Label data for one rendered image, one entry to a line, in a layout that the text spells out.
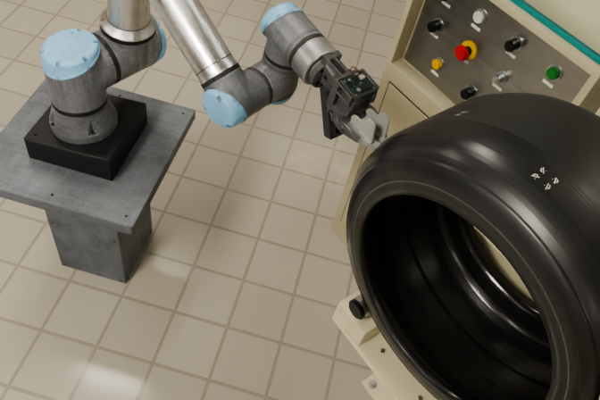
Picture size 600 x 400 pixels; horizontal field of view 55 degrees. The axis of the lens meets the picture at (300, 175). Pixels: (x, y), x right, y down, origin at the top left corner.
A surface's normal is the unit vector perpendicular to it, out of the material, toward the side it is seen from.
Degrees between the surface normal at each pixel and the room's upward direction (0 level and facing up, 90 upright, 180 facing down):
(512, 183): 43
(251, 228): 0
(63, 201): 0
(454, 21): 90
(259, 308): 0
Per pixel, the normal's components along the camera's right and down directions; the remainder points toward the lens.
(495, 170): -0.52, -0.31
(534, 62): -0.80, 0.37
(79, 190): 0.15, -0.63
